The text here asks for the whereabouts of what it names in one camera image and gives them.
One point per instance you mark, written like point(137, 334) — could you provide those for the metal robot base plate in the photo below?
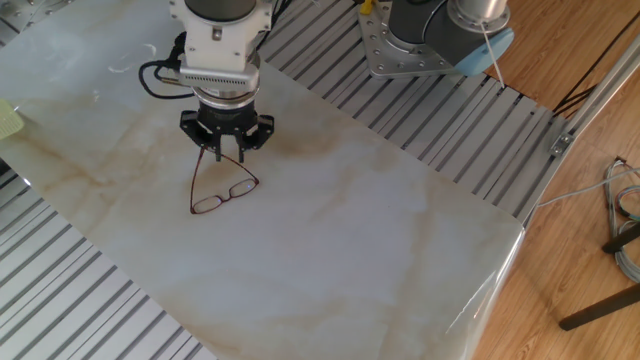
point(372, 45)

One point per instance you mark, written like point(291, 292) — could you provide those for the white printed wrist mount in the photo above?
point(220, 45)

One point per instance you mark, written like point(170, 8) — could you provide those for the small yellow plastic piece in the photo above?
point(366, 6)

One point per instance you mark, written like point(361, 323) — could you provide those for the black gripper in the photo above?
point(227, 117)

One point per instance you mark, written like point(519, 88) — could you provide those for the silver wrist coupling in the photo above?
point(227, 97)

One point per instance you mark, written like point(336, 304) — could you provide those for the aluminium frame post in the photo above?
point(600, 87)

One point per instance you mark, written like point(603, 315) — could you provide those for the glossy marble pattern mat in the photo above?
point(300, 250)

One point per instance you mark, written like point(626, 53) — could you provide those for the metal plate with screws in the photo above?
point(30, 10)

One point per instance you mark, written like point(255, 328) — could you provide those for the metal corner bracket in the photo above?
point(561, 145)

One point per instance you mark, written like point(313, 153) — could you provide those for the red framed glasses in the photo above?
point(242, 187)

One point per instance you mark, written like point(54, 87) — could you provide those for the dark wooden furniture leg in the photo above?
point(600, 309)
point(622, 239)

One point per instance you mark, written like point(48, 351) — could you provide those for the pale green plastic tray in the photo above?
point(9, 120)

